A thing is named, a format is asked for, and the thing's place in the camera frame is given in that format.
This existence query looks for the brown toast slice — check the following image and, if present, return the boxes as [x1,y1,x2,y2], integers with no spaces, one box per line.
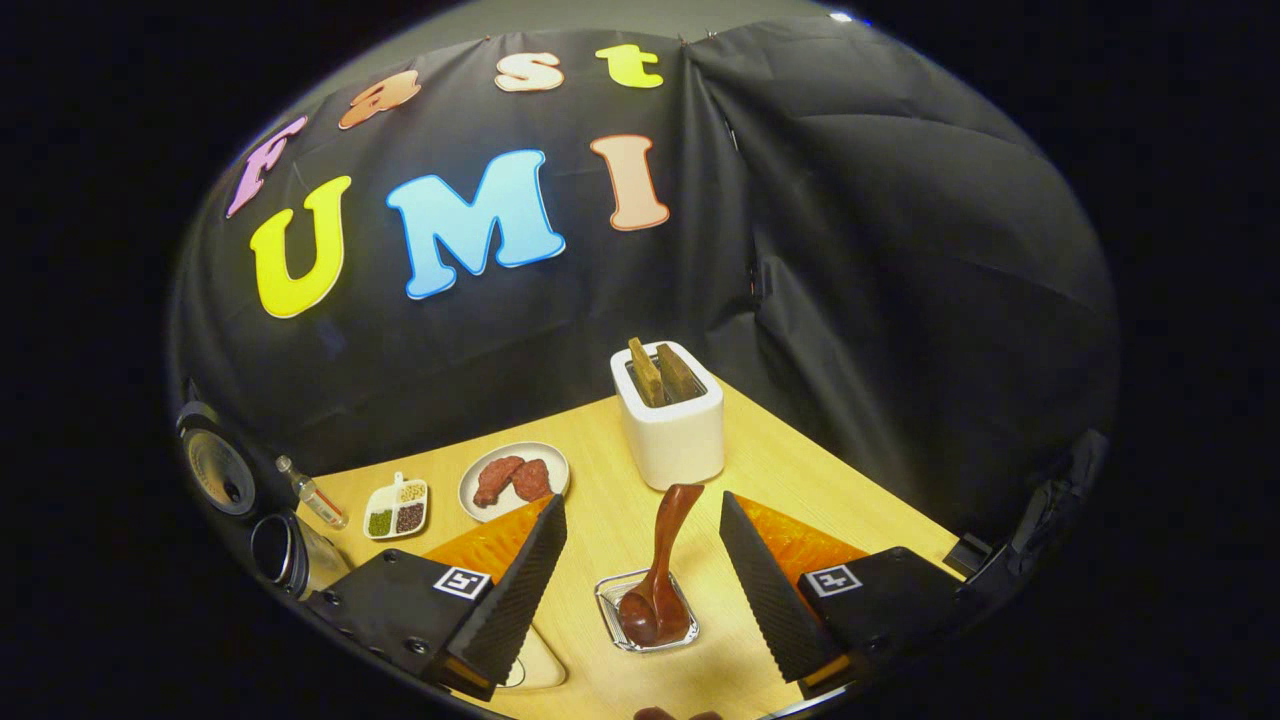
[628,337,666,408]
[656,343,704,401]

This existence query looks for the red meat piece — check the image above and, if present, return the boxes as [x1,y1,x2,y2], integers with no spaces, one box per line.
[511,459,553,503]
[473,456,525,508]

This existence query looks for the white toaster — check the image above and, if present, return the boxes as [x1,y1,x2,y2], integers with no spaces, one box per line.
[610,341,725,491]

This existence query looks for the round white plate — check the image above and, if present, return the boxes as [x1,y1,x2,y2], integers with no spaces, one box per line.
[458,441,571,523]

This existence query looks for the black silver rice cooker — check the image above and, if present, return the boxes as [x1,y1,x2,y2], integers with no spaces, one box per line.
[175,380,353,603]

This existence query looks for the dark wooden spoon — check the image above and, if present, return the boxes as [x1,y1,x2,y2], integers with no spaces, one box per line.
[618,483,706,648]

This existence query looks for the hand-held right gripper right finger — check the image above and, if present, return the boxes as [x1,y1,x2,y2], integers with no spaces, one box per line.
[719,490,966,699]

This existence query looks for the small glass bottle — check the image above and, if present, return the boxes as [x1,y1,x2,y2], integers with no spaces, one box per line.
[275,455,349,531]

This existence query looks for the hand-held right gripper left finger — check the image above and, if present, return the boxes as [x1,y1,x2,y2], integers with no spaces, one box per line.
[305,494,568,701]

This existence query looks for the divided white dish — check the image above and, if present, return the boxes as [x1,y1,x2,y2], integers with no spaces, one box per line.
[362,472,431,541]

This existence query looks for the wire chopstick holder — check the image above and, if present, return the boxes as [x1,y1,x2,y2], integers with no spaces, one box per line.
[595,568,701,654]

